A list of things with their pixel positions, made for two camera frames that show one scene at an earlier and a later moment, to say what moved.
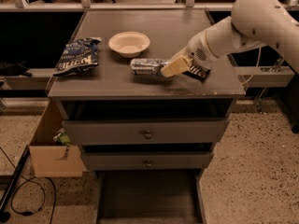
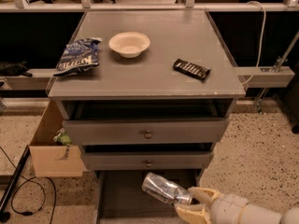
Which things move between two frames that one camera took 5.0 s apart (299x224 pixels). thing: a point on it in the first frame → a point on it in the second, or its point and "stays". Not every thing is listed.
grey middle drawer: (147, 161) stays
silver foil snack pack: (147, 65) → (166, 189)
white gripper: (194, 51) → (228, 208)
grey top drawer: (109, 132) stays
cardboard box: (51, 158) stays
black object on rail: (15, 68) stays
